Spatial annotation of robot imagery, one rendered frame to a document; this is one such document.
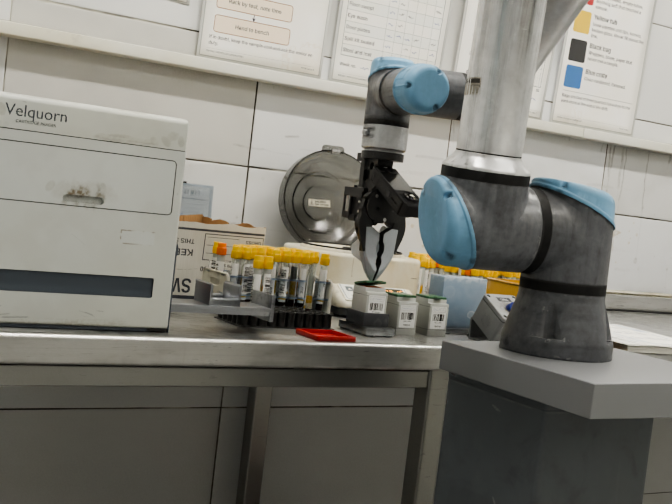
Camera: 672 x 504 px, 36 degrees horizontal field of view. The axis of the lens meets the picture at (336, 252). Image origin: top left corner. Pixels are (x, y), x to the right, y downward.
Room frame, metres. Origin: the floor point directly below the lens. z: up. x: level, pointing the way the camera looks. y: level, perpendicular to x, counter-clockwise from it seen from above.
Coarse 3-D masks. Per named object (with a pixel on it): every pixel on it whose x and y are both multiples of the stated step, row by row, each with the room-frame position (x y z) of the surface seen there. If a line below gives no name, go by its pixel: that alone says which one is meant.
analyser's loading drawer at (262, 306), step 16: (208, 288) 1.49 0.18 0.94; (224, 288) 1.55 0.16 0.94; (240, 288) 1.51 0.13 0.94; (176, 304) 1.45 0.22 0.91; (192, 304) 1.47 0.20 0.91; (208, 304) 1.49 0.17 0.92; (224, 304) 1.50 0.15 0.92; (240, 304) 1.54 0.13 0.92; (256, 304) 1.57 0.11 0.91; (272, 304) 1.53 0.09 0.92; (272, 320) 1.53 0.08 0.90
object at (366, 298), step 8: (360, 288) 1.69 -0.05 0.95; (368, 288) 1.68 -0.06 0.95; (376, 288) 1.69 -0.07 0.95; (384, 288) 1.70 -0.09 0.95; (360, 296) 1.69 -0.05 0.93; (368, 296) 1.67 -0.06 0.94; (376, 296) 1.68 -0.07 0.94; (384, 296) 1.69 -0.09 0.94; (352, 304) 1.71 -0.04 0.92; (360, 304) 1.68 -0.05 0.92; (368, 304) 1.67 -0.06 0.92; (376, 304) 1.68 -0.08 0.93; (384, 304) 1.69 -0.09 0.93; (368, 312) 1.67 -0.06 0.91; (376, 312) 1.68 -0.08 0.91; (384, 312) 1.69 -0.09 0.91
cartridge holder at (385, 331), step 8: (352, 312) 1.69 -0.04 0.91; (360, 312) 1.67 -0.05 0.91; (344, 320) 1.71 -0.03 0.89; (352, 320) 1.69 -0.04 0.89; (360, 320) 1.67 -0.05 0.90; (368, 320) 1.67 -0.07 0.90; (376, 320) 1.68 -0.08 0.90; (384, 320) 1.68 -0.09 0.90; (344, 328) 1.71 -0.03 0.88; (352, 328) 1.69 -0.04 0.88; (360, 328) 1.66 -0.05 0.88; (368, 328) 1.65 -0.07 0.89; (376, 328) 1.66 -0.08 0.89; (384, 328) 1.67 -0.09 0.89; (384, 336) 1.67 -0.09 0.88
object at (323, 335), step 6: (300, 330) 1.57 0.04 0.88; (306, 330) 1.59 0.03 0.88; (312, 330) 1.60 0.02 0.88; (318, 330) 1.60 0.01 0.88; (324, 330) 1.61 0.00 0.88; (330, 330) 1.62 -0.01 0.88; (306, 336) 1.56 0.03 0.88; (312, 336) 1.54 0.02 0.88; (318, 336) 1.53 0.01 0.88; (324, 336) 1.54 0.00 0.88; (330, 336) 1.54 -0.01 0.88; (336, 336) 1.55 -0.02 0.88; (342, 336) 1.56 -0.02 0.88; (348, 336) 1.58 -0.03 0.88
